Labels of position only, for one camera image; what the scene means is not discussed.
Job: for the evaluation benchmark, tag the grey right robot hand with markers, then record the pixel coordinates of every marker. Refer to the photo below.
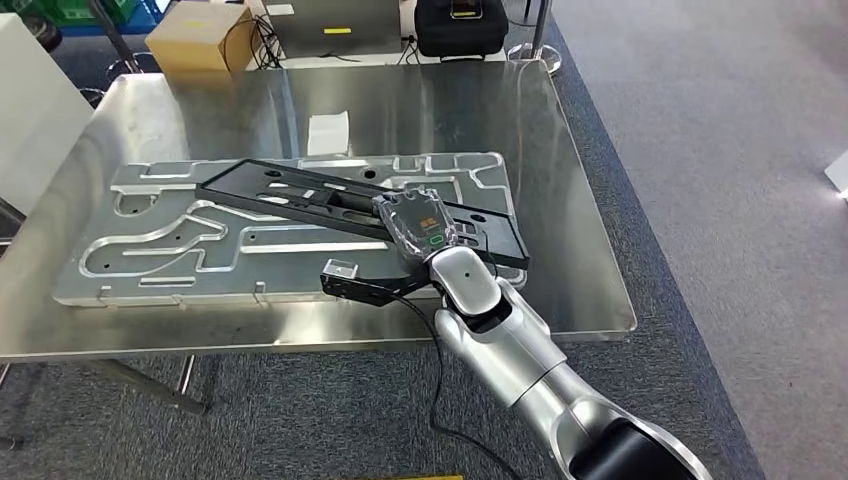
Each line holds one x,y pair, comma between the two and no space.
417,225

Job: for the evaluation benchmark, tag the black plastic plate bracket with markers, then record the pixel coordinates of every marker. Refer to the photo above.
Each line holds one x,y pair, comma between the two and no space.
232,185

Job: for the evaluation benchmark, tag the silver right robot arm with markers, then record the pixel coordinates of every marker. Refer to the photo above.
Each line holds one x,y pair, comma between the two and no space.
503,351

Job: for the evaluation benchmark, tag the steel workbench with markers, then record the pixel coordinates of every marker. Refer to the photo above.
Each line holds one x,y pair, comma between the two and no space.
556,199

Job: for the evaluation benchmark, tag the aluminium fixture plate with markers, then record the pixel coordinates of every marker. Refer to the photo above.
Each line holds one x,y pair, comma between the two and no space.
298,265

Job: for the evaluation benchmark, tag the white paper sheet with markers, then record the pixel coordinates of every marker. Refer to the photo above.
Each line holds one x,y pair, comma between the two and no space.
328,132

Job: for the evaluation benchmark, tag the black carry bag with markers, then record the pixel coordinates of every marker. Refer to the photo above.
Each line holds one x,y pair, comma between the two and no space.
457,36

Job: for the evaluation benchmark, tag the grey case with yellow label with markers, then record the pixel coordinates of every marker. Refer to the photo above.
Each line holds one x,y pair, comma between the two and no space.
331,43

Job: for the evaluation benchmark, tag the yellow floor tape square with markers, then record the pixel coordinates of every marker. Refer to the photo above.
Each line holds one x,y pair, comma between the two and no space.
411,478

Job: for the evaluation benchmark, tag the cardboard box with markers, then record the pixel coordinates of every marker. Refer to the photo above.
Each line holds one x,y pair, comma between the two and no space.
199,40

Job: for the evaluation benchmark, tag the white cabinet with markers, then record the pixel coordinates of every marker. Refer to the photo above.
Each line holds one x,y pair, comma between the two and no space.
40,119

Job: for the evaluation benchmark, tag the green plastic crate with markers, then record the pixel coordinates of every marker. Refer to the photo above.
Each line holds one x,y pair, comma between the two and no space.
66,10

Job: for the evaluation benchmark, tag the white floor object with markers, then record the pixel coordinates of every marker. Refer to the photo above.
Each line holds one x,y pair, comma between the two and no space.
838,175

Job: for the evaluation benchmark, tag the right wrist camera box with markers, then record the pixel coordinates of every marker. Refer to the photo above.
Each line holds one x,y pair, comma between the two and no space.
340,268

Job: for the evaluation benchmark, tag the chrome stanchion post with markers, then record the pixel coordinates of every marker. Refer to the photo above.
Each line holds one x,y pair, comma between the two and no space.
533,60

